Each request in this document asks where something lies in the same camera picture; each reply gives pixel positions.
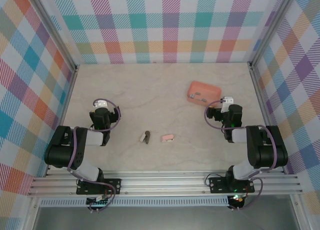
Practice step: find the orange plastic tray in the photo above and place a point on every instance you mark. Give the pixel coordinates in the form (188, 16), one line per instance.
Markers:
(207, 91)

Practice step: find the brown and beige stapler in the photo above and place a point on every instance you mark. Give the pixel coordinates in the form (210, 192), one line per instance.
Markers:
(147, 137)

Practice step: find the pink and white stapler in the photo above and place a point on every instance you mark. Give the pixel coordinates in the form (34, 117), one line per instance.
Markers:
(167, 138)

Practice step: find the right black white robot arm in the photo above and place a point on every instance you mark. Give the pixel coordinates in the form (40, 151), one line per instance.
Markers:
(270, 150)

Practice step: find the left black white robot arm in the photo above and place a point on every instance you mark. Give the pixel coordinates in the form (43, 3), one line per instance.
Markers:
(60, 150)

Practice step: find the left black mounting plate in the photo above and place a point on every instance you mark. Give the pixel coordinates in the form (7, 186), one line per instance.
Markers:
(113, 185)

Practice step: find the black mounting plate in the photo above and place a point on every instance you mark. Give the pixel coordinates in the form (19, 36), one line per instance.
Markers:
(113, 185)
(217, 183)

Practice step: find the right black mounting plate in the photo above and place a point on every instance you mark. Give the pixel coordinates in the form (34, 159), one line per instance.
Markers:
(217, 183)

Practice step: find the left controller board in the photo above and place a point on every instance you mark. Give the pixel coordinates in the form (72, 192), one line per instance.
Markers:
(98, 202)

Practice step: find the controller board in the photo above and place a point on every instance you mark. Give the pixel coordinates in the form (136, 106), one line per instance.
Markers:
(238, 201)
(98, 202)

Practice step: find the right controller board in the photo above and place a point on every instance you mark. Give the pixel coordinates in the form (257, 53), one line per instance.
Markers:
(238, 201)

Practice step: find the grey metal panel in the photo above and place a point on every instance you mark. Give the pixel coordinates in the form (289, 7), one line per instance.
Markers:
(160, 220)

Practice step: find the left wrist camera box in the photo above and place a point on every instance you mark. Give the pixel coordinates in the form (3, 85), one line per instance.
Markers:
(100, 104)

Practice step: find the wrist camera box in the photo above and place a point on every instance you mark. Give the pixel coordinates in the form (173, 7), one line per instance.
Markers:
(228, 100)
(100, 104)

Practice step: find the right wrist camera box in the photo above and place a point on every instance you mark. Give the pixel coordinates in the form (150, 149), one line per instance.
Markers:
(228, 100)

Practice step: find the aluminium side rail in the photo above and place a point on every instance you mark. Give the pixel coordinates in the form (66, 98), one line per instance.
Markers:
(265, 110)
(62, 120)

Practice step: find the wide aluminium base rail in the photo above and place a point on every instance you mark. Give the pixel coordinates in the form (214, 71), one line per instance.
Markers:
(162, 183)

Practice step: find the aluminium corner post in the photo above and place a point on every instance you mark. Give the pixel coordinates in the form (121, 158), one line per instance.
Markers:
(52, 30)
(272, 28)

